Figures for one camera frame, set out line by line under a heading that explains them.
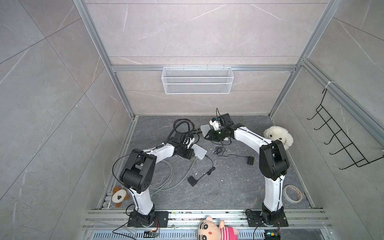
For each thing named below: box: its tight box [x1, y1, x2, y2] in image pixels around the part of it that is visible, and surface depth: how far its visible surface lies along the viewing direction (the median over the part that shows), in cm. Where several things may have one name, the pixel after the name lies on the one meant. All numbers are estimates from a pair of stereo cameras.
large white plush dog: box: [263, 126, 294, 151], surface depth 87 cm
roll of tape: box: [283, 185, 303, 203], surface depth 81 cm
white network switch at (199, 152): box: [190, 143, 208, 161], surface depth 98 cm
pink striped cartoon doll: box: [197, 216, 239, 240], surface depth 66 cm
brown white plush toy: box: [111, 186, 130, 208], surface depth 80 cm
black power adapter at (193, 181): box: [187, 154, 216, 187], surface depth 87 cm
